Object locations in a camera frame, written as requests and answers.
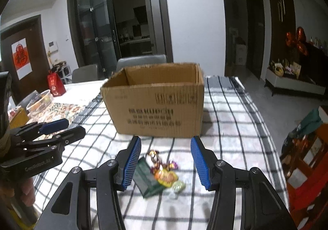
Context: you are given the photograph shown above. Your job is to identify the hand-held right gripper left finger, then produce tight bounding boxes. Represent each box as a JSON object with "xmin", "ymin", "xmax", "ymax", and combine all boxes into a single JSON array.
[{"xmin": 45, "ymin": 136, "xmax": 142, "ymax": 230}]

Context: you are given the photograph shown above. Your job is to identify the grey dining chair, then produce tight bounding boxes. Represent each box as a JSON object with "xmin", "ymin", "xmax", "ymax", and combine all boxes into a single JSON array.
[
  {"xmin": 72, "ymin": 64, "xmax": 99, "ymax": 84},
  {"xmin": 17, "ymin": 91, "xmax": 39, "ymax": 107},
  {"xmin": 116, "ymin": 55, "xmax": 167, "ymax": 73}
]

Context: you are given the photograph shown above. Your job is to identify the red gift bag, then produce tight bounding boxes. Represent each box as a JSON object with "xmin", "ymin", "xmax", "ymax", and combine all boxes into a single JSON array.
[{"xmin": 47, "ymin": 70, "xmax": 66, "ymax": 97}]

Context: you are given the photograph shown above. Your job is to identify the brown cardboard box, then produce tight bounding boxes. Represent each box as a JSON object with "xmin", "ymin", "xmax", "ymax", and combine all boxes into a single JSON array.
[{"xmin": 100, "ymin": 63, "xmax": 205, "ymax": 137}]

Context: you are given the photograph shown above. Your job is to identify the wooden chair with red boxes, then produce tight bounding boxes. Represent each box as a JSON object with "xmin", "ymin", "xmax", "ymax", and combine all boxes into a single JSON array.
[{"xmin": 280, "ymin": 105, "xmax": 328, "ymax": 218}]

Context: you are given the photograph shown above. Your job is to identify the green cloth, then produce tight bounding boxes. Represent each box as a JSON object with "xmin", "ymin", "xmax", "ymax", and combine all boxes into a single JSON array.
[{"xmin": 295, "ymin": 109, "xmax": 324, "ymax": 138}]

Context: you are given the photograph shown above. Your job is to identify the red character wall poster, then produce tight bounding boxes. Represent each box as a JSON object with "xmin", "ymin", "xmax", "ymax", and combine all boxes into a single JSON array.
[{"xmin": 11, "ymin": 38, "xmax": 33, "ymax": 80}]

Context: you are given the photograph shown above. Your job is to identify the dark sideboard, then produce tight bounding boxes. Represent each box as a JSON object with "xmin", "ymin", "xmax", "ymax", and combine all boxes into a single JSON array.
[{"xmin": 295, "ymin": 40, "xmax": 328, "ymax": 85}]

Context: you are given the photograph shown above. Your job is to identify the dark brown entrance door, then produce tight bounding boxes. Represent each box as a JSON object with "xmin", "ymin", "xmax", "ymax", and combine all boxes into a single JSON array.
[{"xmin": 0, "ymin": 15, "xmax": 50, "ymax": 103}]

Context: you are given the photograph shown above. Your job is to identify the dark interior door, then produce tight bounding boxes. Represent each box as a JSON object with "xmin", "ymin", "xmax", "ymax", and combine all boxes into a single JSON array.
[{"xmin": 245, "ymin": 0, "xmax": 266, "ymax": 80}]

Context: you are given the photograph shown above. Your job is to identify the purple candy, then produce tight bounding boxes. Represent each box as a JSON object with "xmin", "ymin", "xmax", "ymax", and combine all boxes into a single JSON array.
[{"xmin": 166, "ymin": 159, "xmax": 180, "ymax": 170}]

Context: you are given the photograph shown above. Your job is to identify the floral patterned table runner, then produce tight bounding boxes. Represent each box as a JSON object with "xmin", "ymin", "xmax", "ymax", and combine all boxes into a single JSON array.
[{"xmin": 28, "ymin": 102, "xmax": 88, "ymax": 128}]

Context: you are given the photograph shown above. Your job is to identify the red gold candy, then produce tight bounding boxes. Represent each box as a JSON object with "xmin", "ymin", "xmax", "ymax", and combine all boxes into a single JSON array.
[{"xmin": 147, "ymin": 150, "xmax": 162, "ymax": 169}]

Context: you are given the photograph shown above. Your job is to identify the person's left hand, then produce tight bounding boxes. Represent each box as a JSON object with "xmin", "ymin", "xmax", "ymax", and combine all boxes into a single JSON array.
[{"xmin": 11, "ymin": 177, "xmax": 35, "ymax": 207}]

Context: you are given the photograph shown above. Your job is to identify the red foil balloons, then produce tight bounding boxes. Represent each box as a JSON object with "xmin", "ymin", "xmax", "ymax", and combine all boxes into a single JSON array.
[{"xmin": 286, "ymin": 27, "xmax": 309, "ymax": 56}]

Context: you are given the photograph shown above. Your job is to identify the silver refrigerator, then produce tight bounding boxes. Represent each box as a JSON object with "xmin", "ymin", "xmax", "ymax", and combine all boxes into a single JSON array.
[{"xmin": 142, "ymin": 0, "xmax": 161, "ymax": 56}]

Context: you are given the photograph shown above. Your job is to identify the pale green candy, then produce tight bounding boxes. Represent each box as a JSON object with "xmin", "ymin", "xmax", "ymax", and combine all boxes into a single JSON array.
[{"xmin": 172, "ymin": 181, "xmax": 186, "ymax": 193}]

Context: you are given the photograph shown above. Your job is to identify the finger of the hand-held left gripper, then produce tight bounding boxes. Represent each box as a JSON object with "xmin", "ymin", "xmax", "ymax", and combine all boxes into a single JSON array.
[
  {"xmin": 10, "ymin": 118, "xmax": 69, "ymax": 141},
  {"xmin": 17, "ymin": 126, "xmax": 86, "ymax": 153}
]

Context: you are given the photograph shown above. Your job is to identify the cluttered shoe rack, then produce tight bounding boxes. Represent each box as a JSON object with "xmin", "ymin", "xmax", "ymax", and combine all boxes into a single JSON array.
[{"xmin": 51, "ymin": 61, "xmax": 71, "ymax": 85}]

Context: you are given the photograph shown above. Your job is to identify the tall dark cabinet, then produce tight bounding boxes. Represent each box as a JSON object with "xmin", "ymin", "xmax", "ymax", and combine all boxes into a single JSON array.
[{"xmin": 264, "ymin": 0, "xmax": 298, "ymax": 83}]

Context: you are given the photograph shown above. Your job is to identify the orange yellow candy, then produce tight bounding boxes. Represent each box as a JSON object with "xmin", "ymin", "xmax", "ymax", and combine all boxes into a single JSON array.
[{"xmin": 154, "ymin": 168, "xmax": 179, "ymax": 188}]

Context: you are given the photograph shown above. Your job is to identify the white low bench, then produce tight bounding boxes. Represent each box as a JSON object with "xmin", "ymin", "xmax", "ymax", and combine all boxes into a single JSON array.
[{"xmin": 265, "ymin": 67, "xmax": 326, "ymax": 101}]

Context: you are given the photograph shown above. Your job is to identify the green snack packet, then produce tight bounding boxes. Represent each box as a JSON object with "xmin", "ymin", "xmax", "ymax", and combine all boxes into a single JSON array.
[{"xmin": 134, "ymin": 157, "xmax": 167, "ymax": 198}]

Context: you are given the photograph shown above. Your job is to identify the floral tissue pouch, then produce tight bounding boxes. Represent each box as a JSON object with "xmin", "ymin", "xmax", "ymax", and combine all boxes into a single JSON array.
[{"xmin": 8, "ymin": 106, "xmax": 24, "ymax": 116}]

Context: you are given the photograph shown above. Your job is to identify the black white plaid tablecloth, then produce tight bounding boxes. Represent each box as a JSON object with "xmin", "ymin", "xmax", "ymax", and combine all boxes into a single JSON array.
[{"xmin": 33, "ymin": 75, "xmax": 282, "ymax": 230}]

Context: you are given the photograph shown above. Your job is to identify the white lettered tablecloth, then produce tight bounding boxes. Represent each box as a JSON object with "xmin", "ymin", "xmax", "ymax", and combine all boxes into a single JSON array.
[{"xmin": 63, "ymin": 79, "xmax": 109, "ymax": 104}]

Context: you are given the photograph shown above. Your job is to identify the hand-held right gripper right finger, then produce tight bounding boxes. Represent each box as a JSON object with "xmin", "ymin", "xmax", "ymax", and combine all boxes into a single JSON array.
[{"xmin": 190, "ymin": 136, "xmax": 298, "ymax": 230}]

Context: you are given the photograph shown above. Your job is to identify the dark framed sliding glass door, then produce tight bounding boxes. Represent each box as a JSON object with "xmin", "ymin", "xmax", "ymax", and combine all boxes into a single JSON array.
[{"xmin": 67, "ymin": 0, "xmax": 173, "ymax": 77}]

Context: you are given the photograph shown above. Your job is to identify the white plastic basket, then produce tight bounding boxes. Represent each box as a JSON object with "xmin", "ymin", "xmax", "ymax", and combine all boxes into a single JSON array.
[{"xmin": 26, "ymin": 89, "xmax": 53, "ymax": 114}]

